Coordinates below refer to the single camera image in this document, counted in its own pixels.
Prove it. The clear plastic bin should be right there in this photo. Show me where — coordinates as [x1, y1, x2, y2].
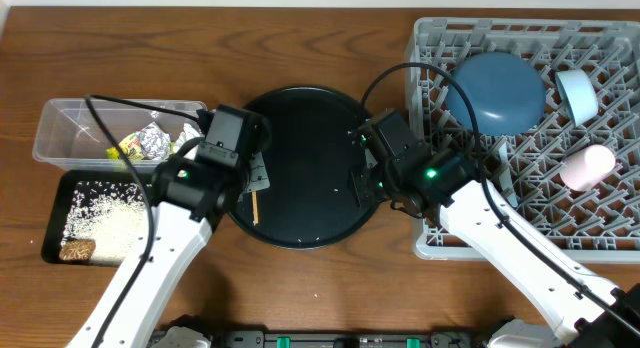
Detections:
[32, 98, 207, 171]

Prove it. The white plastic knife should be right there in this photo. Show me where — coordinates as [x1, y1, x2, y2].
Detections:
[498, 136, 518, 208]

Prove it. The pink plastic cup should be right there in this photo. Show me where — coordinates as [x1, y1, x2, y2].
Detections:
[560, 144, 616, 191]

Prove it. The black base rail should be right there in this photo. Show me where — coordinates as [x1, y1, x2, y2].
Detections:
[147, 315, 566, 348]

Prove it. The wooden chopstick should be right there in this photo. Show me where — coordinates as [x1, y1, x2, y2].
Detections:
[251, 191, 260, 226]

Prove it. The white tissue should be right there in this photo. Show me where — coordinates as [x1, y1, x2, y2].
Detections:
[171, 123, 202, 154]

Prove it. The black rectangular tray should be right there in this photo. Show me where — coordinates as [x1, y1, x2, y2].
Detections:
[41, 170, 148, 266]

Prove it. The grey plastic dishwasher rack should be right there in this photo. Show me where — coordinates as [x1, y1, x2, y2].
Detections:
[405, 17, 639, 264]

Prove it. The brown walnut cookie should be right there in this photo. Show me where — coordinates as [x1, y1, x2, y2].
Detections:
[58, 240, 96, 262]

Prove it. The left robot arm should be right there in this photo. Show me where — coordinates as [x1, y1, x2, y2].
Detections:
[68, 153, 270, 347]

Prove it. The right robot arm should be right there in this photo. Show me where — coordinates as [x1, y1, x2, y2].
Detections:
[348, 151, 639, 347]

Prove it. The dark blue plate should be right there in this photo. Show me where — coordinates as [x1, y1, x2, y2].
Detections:
[453, 52, 546, 136]

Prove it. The yellow foil snack wrapper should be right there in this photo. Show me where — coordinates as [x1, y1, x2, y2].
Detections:
[118, 122, 173, 161]

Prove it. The round black serving tray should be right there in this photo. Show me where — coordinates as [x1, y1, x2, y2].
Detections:
[230, 86, 375, 249]

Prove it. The white rice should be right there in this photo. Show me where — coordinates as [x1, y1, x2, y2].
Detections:
[60, 181, 147, 265]

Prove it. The light blue bowl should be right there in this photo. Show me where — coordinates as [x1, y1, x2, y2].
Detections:
[555, 70, 598, 126]

